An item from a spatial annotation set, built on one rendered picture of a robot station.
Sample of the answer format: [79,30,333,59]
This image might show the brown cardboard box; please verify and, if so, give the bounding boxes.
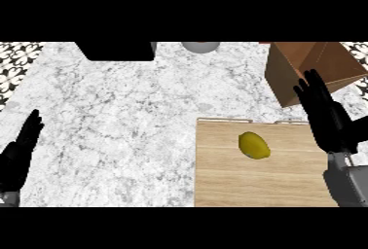
[263,42,368,108]

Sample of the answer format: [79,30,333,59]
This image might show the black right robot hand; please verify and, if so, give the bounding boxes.
[291,68,368,155]

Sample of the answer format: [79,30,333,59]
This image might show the yellow lemon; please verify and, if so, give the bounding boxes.
[237,130,272,160]

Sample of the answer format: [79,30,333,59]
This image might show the black appliance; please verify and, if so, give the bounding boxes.
[74,42,158,62]

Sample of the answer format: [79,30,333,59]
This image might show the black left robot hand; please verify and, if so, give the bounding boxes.
[0,109,46,194]

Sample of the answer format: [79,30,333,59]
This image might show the grey round container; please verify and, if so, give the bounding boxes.
[181,42,222,54]

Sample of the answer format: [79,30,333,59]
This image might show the pale wooden tray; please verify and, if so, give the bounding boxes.
[192,117,342,208]

